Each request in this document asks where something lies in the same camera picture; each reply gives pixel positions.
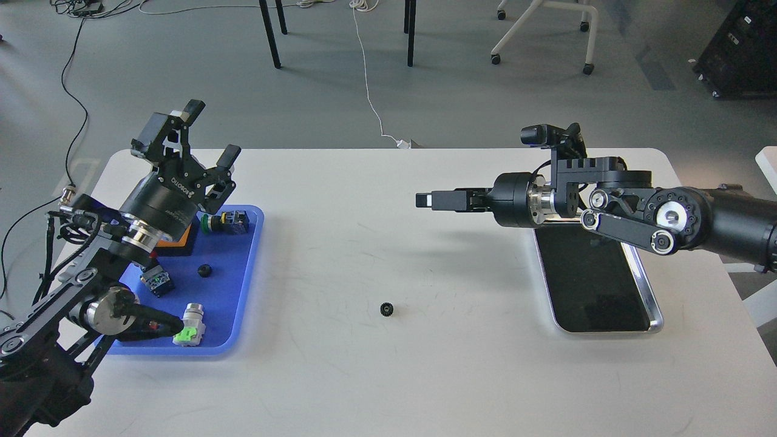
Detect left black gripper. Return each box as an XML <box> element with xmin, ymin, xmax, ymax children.
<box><xmin>120</xmin><ymin>100</ymin><xmax>242</xmax><ymax>241</ymax></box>

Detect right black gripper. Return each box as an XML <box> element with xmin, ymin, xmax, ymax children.
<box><xmin>416</xmin><ymin>172</ymin><xmax>535</xmax><ymax>228</ymax></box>

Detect small black gear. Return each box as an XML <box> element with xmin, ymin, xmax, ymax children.
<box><xmin>379</xmin><ymin>302</ymin><xmax>395</xmax><ymax>316</ymax></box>

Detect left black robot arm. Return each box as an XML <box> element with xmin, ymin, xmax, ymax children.
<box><xmin>2</xmin><ymin>100</ymin><xmax>240</xmax><ymax>436</ymax></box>

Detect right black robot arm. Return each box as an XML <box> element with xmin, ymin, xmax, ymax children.
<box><xmin>415</xmin><ymin>123</ymin><xmax>776</xmax><ymax>272</ymax></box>

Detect black knob on tray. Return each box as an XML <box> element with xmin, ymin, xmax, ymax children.
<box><xmin>197</xmin><ymin>263</ymin><xmax>213</xmax><ymax>277</ymax></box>

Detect blue plastic tray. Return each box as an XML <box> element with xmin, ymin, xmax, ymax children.
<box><xmin>109</xmin><ymin>205</ymin><xmax>264</xmax><ymax>357</ymax></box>

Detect small black contact block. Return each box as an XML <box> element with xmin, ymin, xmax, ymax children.
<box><xmin>140</xmin><ymin>265</ymin><xmax>175</xmax><ymax>297</ymax></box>

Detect silver metal tray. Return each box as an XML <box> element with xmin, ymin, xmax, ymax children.
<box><xmin>534</xmin><ymin>222</ymin><xmax>664</xmax><ymax>334</ymax></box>

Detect green silver push button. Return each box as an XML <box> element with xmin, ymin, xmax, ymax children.
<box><xmin>172</xmin><ymin>302</ymin><xmax>206</xmax><ymax>347</ymax></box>

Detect white rolling chair base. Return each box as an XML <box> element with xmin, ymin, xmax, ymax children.
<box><xmin>491</xmin><ymin>0</ymin><xmax>600</xmax><ymax>75</ymax></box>

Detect black table legs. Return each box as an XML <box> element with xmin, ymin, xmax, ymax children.
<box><xmin>259</xmin><ymin>0</ymin><xmax>418</xmax><ymax>69</ymax></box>

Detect white object at edge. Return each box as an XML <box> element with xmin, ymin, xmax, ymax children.
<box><xmin>755</xmin><ymin>146</ymin><xmax>777</xmax><ymax>193</ymax></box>

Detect black equipment case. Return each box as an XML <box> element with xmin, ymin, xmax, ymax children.
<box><xmin>692</xmin><ymin>1</ymin><xmax>776</xmax><ymax>98</ymax></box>

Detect yellow black selector switch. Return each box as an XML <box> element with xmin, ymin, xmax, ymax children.
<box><xmin>199</xmin><ymin>210</ymin><xmax>250</xmax><ymax>235</ymax></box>

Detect orange button enclosure box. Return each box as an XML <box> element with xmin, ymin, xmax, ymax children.
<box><xmin>155</xmin><ymin>220</ymin><xmax>200</xmax><ymax>257</ymax></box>

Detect black floor cable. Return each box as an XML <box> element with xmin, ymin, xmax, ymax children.
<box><xmin>0</xmin><ymin>0</ymin><xmax>134</xmax><ymax>301</ymax></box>

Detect white floor cable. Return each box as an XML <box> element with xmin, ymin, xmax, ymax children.
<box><xmin>140</xmin><ymin>0</ymin><xmax>413</xmax><ymax>149</ymax></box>

